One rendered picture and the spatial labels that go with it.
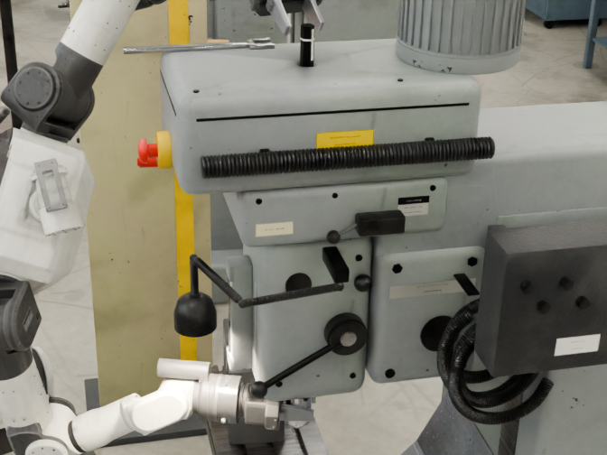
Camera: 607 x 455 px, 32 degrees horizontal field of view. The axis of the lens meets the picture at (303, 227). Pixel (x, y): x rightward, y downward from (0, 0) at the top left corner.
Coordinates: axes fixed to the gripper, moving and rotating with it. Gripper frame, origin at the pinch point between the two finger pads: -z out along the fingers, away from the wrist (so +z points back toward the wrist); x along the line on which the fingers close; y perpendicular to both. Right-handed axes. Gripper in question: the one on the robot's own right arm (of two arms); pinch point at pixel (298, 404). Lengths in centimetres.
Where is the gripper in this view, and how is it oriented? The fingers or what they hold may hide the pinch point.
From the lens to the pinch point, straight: 200.0
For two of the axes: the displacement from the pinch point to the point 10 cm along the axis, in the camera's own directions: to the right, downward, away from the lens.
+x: 1.0, -4.4, 8.9
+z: -9.9, -0.7, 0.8
